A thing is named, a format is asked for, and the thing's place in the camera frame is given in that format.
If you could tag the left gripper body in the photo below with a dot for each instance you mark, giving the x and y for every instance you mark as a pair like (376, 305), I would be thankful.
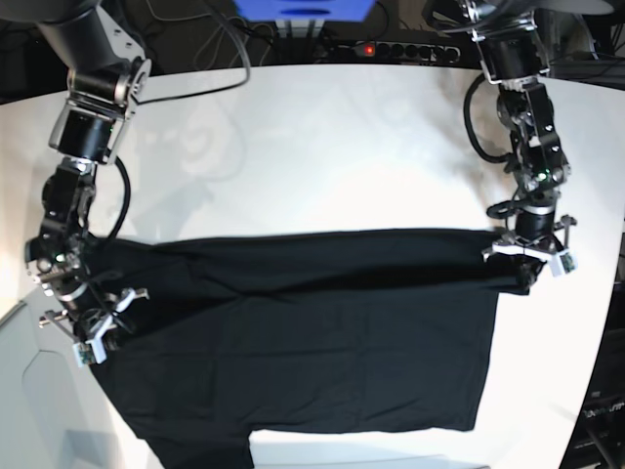
(538, 236)

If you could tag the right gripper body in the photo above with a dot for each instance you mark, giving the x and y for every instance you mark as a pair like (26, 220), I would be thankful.
(87, 313)

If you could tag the black T-shirt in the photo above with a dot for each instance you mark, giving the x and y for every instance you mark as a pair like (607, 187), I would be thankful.
(319, 333)

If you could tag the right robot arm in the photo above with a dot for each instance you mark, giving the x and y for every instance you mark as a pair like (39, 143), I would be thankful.
(107, 71)

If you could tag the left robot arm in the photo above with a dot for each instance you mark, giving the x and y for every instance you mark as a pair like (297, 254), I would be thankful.
(512, 57)

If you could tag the black equipment rack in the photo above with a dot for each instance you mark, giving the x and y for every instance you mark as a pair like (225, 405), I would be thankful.
(597, 440)

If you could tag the black power strip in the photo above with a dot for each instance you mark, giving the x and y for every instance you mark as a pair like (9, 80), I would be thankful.
(392, 52)

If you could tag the blue plastic bin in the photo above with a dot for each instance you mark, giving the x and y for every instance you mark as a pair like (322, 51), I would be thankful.
(327, 10)

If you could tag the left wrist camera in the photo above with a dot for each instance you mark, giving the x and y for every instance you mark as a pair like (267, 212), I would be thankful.
(563, 263)

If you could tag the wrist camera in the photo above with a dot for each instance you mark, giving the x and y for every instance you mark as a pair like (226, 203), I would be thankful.
(90, 352)
(563, 263)

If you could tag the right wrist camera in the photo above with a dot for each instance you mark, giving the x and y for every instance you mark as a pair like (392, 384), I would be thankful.
(90, 352)

